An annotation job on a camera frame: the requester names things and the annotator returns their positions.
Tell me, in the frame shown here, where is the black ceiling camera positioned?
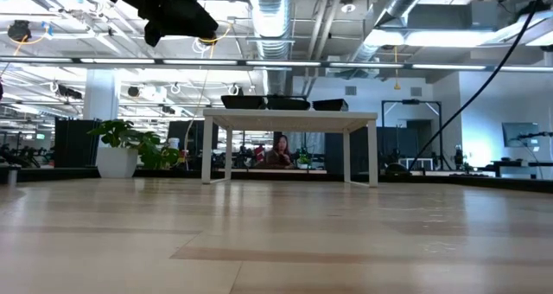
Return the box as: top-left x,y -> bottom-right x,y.
8,19 -> 32,43

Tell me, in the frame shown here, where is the wall-mounted monitor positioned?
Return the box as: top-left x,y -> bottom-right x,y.
501,121 -> 540,149

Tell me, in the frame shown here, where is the white crate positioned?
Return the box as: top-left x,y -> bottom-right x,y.
397,157 -> 435,171

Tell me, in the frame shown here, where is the black background desk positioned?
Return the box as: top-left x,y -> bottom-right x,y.
492,158 -> 553,179

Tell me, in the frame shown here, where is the green plant in white pot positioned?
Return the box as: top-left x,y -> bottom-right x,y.
87,118 -> 182,179

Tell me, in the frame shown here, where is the white perforated metal rack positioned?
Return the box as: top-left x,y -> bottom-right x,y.
200,107 -> 380,189

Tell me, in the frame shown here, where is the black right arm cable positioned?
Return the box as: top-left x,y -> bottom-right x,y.
407,0 -> 553,172

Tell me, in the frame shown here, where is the black gantry stand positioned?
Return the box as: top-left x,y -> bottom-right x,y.
380,98 -> 443,170

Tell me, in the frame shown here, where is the long ceiling light strip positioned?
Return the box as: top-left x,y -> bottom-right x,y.
0,56 -> 553,72

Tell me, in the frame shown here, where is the person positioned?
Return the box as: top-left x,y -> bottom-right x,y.
262,133 -> 297,170

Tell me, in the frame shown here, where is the yellow hanging pendant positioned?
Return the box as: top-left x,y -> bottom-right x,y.
391,45 -> 401,91

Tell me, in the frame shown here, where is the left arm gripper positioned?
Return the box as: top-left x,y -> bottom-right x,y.
129,0 -> 219,48

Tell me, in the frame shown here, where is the black partition panel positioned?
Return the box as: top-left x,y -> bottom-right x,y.
167,119 -> 219,157
54,118 -> 101,169

